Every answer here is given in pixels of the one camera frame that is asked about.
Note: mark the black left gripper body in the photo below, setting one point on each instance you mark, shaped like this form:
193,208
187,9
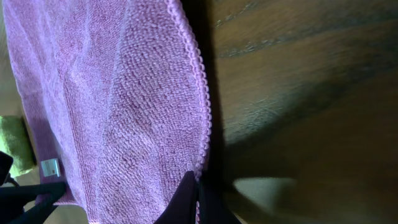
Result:
6,162

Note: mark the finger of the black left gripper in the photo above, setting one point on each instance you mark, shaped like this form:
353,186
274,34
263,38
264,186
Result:
30,204

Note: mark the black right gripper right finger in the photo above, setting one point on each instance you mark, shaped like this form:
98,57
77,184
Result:
212,209

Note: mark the folded light green cloth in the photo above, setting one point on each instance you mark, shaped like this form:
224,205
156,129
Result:
15,142

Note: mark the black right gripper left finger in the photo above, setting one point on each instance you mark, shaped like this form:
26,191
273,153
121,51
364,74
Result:
182,207

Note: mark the purple microfiber cloth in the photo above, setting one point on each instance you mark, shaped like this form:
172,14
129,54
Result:
116,92

